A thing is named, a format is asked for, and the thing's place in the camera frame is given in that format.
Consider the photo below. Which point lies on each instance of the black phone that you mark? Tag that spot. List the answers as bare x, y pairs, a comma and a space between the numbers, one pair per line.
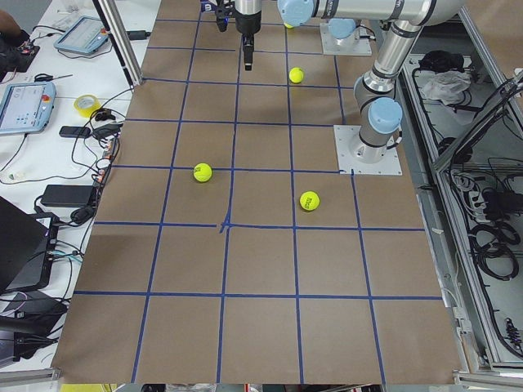
80, 132

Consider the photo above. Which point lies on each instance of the far teach pendant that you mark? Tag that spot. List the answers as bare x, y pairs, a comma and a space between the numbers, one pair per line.
84, 37

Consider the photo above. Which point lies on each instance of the crumpled white cloth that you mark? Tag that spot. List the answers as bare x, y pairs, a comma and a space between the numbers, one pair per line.
448, 87

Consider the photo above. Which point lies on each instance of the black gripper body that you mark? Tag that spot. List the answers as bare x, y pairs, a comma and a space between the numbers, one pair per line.
248, 25

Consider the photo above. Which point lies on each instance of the tennis ball centre left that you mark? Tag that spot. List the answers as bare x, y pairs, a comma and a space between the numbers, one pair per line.
202, 172

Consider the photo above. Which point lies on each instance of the black power adapter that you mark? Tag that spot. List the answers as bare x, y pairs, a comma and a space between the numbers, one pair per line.
67, 195

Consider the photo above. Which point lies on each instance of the aluminium frame post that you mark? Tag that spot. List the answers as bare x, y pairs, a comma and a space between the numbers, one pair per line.
111, 19

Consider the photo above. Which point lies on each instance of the tennis ball upper middle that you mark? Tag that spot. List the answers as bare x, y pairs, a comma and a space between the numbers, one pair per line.
296, 75

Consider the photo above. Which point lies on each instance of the tennis ball with black print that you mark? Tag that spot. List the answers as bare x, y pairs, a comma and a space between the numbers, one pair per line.
309, 201

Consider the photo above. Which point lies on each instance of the white blue tennis ball can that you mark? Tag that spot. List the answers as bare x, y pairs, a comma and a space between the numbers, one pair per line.
208, 6

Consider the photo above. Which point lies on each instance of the teach pendant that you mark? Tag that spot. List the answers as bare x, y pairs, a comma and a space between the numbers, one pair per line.
84, 37
26, 107

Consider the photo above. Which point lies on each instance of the black laptop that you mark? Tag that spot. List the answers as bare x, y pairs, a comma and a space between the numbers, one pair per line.
27, 241

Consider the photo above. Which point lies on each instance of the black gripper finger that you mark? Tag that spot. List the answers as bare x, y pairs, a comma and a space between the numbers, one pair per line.
248, 50

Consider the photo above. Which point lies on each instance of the yellow tape roll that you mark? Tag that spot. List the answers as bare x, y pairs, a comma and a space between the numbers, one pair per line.
87, 105

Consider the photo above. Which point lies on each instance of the near teach pendant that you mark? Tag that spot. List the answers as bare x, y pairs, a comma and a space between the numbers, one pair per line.
26, 107

